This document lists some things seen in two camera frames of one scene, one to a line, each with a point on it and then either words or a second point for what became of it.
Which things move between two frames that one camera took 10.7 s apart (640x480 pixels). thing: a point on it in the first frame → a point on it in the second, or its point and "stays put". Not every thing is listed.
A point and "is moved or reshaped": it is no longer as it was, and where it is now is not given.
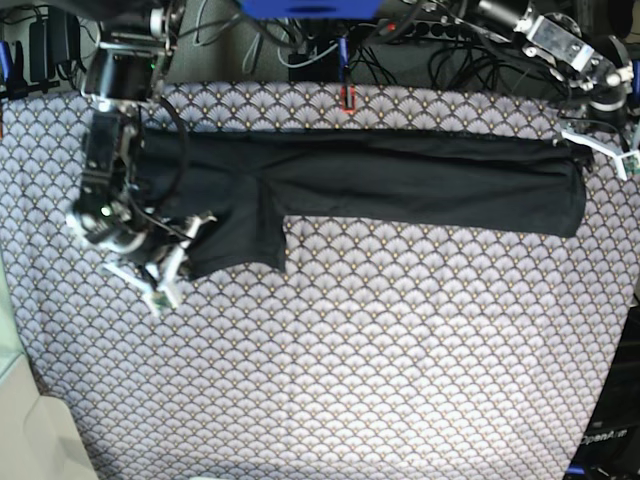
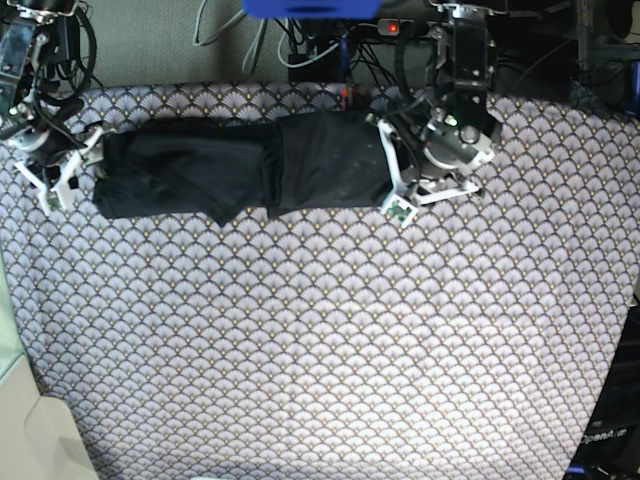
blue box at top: [313, 9] stays put
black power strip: [425, 29] stays put
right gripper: [605, 82] → [443, 150]
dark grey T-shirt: [234, 194] is moved or reshaped
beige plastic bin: [39, 439] stays put
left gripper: [106, 215] → [47, 148]
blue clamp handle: [343, 56] stays put
